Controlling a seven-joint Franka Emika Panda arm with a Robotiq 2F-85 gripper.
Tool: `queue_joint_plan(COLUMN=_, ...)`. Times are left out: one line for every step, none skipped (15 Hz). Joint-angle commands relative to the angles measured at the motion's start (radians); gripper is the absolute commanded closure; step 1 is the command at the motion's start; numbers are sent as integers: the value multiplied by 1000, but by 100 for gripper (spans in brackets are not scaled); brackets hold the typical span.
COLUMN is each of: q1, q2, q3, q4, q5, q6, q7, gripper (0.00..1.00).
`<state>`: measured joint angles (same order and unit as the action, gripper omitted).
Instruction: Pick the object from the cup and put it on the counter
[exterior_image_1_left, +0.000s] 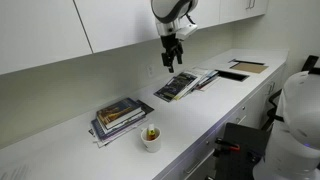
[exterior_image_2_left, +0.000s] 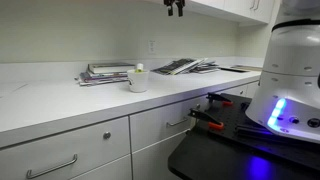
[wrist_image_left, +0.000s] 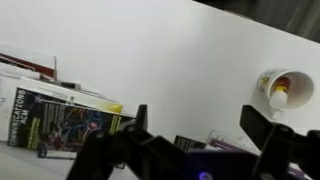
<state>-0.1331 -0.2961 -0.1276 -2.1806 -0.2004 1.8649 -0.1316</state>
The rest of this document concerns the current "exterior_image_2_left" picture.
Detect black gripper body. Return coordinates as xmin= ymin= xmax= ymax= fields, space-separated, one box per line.
xmin=163 ymin=0 xmax=186 ymax=7

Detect small white yellow-green object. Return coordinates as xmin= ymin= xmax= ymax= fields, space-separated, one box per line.
xmin=134 ymin=63 xmax=145 ymax=74

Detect white ceramic cup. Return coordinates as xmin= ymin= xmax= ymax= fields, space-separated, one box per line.
xmin=126 ymin=68 xmax=150 ymax=94

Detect open booklets pile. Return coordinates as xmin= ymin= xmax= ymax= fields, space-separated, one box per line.
xmin=151 ymin=58 xmax=208 ymax=76

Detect pile of dark magazines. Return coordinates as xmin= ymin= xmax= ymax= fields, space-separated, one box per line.
xmin=191 ymin=61 xmax=221 ymax=74

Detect flat dark tray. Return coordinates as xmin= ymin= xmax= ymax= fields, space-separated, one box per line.
xmin=219 ymin=65 xmax=250 ymax=73

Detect grey hardcover book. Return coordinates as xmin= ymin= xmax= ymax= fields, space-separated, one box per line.
xmin=87 ymin=62 xmax=136 ymax=75

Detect stack of magazines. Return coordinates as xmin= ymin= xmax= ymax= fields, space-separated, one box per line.
xmin=74 ymin=70 xmax=130 ymax=87

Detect small white drawer front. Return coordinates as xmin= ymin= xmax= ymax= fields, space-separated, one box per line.
xmin=216 ymin=83 xmax=249 ymax=98

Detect medium white drawer front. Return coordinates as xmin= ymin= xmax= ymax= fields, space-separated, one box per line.
xmin=129 ymin=95 xmax=208 ymax=153

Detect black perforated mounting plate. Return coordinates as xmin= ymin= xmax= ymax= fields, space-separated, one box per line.
xmin=207 ymin=93 xmax=320 ymax=171

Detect white lower cabinet door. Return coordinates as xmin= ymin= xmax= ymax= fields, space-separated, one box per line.
xmin=131 ymin=130 xmax=188 ymax=180

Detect black cart table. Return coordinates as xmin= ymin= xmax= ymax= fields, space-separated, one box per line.
xmin=167 ymin=128 xmax=320 ymax=180

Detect wide white drawer front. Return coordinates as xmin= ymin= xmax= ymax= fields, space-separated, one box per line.
xmin=0 ymin=116 xmax=131 ymax=180

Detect white wall outlet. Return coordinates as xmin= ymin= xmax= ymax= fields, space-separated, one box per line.
xmin=148 ymin=39 xmax=157 ymax=55

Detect white upper wall cabinet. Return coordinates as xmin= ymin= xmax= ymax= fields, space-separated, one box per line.
xmin=146 ymin=0 xmax=276 ymax=27

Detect silver upper cabinet handles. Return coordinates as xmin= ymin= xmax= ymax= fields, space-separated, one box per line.
xmin=249 ymin=0 xmax=262 ymax=11

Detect black clamp with orange handle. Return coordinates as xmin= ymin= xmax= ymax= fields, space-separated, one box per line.
xmin=188 ymin=107 xmax=225 ymax=131
xmin=205 ymin=92 xmax=234 ymax=108

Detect short silver drawer handle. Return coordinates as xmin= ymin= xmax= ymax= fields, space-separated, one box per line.
xmin=165 ymin=116 xmax=189 ymax=128

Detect long silver drawer handle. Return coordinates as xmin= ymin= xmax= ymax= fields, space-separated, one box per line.
xmin=25 ymin=153 xmax=79 ymax=180

